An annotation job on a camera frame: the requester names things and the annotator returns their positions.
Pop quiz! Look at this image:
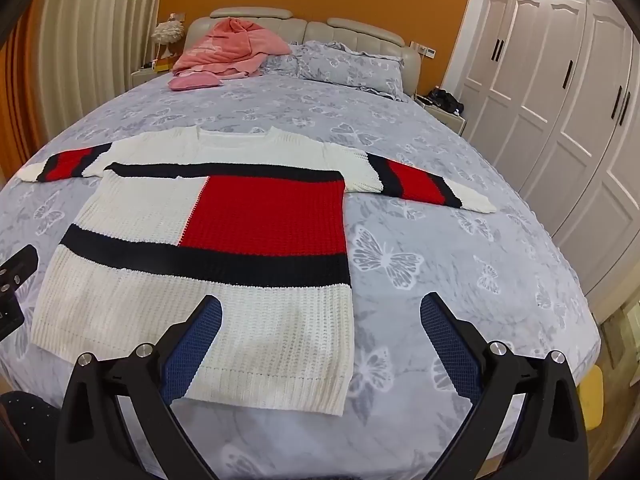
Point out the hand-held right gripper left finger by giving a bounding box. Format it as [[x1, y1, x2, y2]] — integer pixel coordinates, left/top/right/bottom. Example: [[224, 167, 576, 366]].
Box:
[[54, 294, 223, 480]]

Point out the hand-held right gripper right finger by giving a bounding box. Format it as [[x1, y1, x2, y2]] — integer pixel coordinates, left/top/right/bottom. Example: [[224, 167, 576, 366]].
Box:
[[420, 292, 590, 480]]

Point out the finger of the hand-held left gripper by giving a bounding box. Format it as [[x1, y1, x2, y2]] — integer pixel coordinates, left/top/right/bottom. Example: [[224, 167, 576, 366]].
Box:
[[0, 244, 40, 341]]

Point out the white red navy knit sweater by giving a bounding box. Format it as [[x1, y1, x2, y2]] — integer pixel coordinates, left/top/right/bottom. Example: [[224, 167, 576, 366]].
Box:
[[15, 126, 498, 417]]

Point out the yellow stool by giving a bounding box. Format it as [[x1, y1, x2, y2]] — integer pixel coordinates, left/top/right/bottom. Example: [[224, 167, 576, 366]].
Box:
[[575, 364, 604, 433]]

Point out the grey butterfly print bed cover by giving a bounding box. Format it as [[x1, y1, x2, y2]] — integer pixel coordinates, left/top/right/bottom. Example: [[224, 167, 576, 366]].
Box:
[[0, 42, 603, 480]]

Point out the dark dotted cloth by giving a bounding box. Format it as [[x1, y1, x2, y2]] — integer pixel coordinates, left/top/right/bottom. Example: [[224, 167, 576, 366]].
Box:
[[0, 390, 63, 480]]

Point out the white nightstand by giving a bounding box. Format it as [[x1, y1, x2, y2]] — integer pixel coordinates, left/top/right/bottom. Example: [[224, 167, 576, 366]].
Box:
[[412, 92, 468, 136], [131, 62, 176, 93]]

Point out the beige curtain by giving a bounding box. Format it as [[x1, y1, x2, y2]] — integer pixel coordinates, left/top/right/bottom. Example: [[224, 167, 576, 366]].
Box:
[[0, 0, 168, 186]]

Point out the black bag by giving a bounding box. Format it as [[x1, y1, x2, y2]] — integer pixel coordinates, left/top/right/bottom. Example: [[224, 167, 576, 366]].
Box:
[[425, 89, 466, 113]]

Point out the pink pillow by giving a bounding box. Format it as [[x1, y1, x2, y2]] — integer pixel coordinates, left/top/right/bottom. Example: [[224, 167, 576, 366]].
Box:
[[168, 74, 221, 92]]

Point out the white feather lamp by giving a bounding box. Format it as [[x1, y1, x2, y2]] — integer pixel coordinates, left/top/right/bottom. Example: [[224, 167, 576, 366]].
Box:
[[151, 21, 187, 61]]

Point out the white wardrobe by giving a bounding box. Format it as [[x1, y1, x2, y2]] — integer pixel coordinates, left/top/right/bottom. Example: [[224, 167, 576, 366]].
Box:
[[457, 0, 640, 311]]

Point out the small grey butterfly print pillow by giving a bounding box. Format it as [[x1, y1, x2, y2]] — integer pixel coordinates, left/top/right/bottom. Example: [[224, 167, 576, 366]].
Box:
[[260, 52, 303, 78]]

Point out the large grey butterfly print pillow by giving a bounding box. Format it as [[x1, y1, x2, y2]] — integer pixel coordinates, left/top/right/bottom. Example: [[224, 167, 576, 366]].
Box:
[[297, 40, 406, 103]]

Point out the pink blanket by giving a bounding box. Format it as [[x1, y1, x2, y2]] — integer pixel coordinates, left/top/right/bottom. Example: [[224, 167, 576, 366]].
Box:
[[172, 17, 292, 81]]

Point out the beige padded headboard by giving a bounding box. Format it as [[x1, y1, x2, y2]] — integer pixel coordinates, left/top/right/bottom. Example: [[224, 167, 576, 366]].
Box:
[[185, 7, 422, 98]]

